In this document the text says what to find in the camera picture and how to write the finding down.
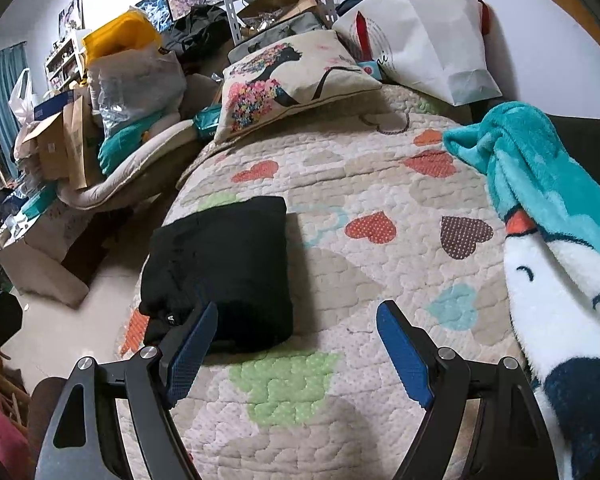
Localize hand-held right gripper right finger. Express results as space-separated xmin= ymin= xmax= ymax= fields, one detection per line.
xmin=375 ymin=300 xmax=557 ymax=480

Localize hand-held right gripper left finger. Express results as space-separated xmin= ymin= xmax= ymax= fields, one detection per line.
xmin=34 ymin=301 xmax=219 ymax=480

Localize black pants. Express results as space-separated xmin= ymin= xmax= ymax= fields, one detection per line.
xmin=139 ymin=196 xmax=295 ymax=359

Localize large cardboard box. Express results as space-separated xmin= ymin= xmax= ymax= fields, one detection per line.
xmin=0 ymin=199 xmax=112 ymax=309

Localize pink cloth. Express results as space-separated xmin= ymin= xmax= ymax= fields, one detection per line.
xmin=0 ymin=375 xmax=33 ymax=480

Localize heart print quilt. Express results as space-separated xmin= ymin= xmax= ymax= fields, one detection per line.
xmin=114 ymin=85 xmax=537 ymax=480

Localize teal fleece blanket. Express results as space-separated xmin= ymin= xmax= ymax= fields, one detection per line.
xmin=442 ymin=101 xmax=600 ymax=480

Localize beige padded cushion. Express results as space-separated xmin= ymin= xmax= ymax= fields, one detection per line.
xmin=59 ymin=116 xmax=204 ymax=212

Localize stack of cardboard boxes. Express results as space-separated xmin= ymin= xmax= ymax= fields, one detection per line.
xmin=14 ymin=92 xmax=102 ymax=192

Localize teal cloth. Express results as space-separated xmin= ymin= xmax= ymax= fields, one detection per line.
xmin=98 ymin=114 xmax=154 ymax=177

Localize blue curtain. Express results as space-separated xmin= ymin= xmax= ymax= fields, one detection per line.
xmin=0 ymin=45 xmax=29 ymax=182

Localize teal wipes pack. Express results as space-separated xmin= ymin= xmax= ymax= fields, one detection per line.
xmin=193 ymin=107 xmax=225 ymax=142

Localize white plastic bag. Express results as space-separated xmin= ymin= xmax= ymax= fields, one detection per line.
xmin=8 ymin=67 xmax=36 ymax=127

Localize clear plastic bag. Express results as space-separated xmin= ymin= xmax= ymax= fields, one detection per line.
xmin=87 ymin=47 xmax=187 ymax=139

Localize white shelf unit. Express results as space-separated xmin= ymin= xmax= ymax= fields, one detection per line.
xmin=45 ymin=35 xmax=89 ymax=92

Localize floral print pillow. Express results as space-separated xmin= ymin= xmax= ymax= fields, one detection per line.
xmin=213 ymin=29 xmax=384 ymax=144

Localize yellow plastic bin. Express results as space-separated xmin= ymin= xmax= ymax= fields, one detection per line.
xmin=82 ymin=6 xmax=162 ymax=64

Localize black bag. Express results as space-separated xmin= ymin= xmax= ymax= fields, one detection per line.
xmin=167 ymin=4 xmax=232 ymax=57

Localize white paper bag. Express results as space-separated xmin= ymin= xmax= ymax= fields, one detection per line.
xmin=332 ymin=0 xmax=502 ymax=107

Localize grey bag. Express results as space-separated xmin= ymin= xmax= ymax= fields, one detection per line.
xmin=229 ymin=10 xmax=332 ymax=62

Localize open cardboard box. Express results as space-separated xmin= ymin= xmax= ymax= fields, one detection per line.
xmin=236 ymin=0 xmax=317 ymax=22

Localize small wall poster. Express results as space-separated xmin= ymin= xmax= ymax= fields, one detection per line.
xmin=58 ymin=0 xmax=85 ymax=37

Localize blue wall poster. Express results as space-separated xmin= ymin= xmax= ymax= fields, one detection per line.
xmin=135 ymin=0 xmax=174 ymax=32

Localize grey metal rack post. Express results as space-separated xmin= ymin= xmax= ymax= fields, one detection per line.
xmin=214 ymin=0 xmax=244 ymax=47

